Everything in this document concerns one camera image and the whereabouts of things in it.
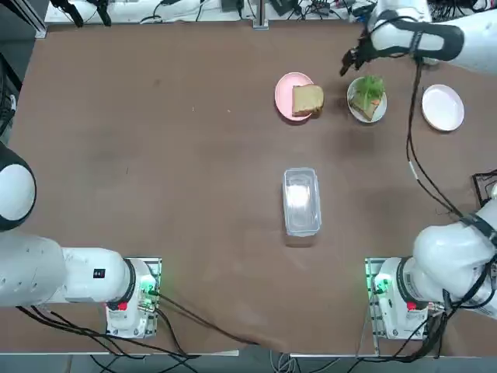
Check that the white cup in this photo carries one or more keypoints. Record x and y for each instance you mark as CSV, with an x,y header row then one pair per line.
x,y
494,190

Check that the aluminium frame profile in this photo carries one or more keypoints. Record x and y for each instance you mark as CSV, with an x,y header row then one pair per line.
x,y
40,27

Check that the white round plate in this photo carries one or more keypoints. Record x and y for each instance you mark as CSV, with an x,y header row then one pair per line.
x,y
442,107
382,109

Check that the black electronic device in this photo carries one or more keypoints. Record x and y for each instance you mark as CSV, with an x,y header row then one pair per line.
x,y
285,7

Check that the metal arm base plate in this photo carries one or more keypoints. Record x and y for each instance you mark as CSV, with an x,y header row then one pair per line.
x,y
370,272
155,268

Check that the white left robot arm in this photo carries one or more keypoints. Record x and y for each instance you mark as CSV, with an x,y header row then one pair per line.
x,y
58,272

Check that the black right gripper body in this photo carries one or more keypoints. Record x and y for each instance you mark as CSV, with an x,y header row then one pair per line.
x,y
363,52

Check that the brown bread slice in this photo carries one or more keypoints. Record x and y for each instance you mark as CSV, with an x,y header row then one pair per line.
x,y
306,101
363,110

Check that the aluminium camera post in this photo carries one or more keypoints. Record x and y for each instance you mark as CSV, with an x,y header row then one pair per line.
x,y
260,15

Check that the clear plastic container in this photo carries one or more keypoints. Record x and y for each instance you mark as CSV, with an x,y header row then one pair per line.
x,y
302,202

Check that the pink round plate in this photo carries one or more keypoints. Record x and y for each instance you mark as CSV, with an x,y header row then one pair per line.
x,y
281,97

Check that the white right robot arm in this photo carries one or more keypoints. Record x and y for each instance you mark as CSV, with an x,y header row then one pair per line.
x,y
446,252

